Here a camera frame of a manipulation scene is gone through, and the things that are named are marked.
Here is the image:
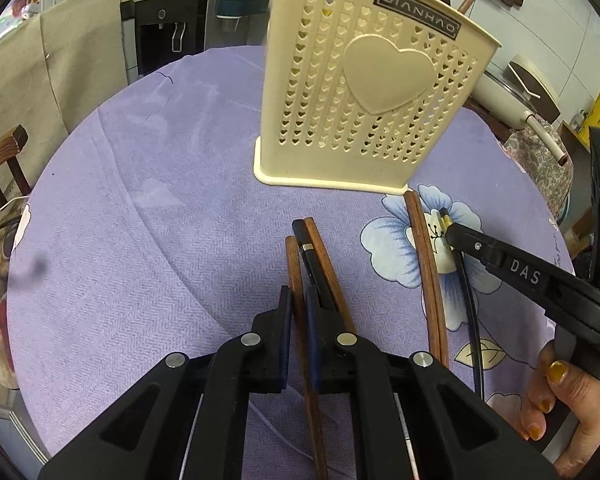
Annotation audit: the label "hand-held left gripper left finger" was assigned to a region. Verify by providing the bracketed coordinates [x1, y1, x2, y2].
[37, 285, 294, 480]

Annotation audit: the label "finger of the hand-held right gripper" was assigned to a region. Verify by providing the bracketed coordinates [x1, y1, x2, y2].
[446, 221, 600, 346]

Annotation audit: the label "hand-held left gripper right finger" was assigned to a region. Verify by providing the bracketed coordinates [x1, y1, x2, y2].
[305, 282, 558, 480]

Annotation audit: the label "black chopstick with gold tip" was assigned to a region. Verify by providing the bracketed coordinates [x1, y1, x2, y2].
[438, 206, 483, 398]

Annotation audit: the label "cream perforated utensil holder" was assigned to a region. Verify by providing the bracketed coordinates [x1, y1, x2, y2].
[253, 0, 503, 197]

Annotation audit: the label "person's right hand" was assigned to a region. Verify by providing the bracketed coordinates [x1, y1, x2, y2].
[522, 339, 600, 480]

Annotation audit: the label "floral cloth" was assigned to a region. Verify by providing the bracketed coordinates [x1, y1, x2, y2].
[502, 125, 575, 226]

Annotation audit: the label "cream brown rice cooker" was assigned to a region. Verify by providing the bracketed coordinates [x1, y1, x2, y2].
[507, 57, 563, 123]

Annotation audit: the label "cream cooking pot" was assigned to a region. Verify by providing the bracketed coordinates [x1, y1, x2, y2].
[472, 71, 570, 166]

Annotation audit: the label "grey water dispenser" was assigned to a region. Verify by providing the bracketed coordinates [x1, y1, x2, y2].
[131, 0, 216, 78]

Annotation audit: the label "wooden chair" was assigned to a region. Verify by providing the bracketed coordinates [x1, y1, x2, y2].
[0, 126, 31, 226]

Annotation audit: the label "beige felt cloth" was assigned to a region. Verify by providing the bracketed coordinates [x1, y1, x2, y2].
[0, 0, 133, 161]

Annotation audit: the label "teal wall holder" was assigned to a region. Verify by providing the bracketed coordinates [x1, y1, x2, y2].
[216, 0, 271, 18]

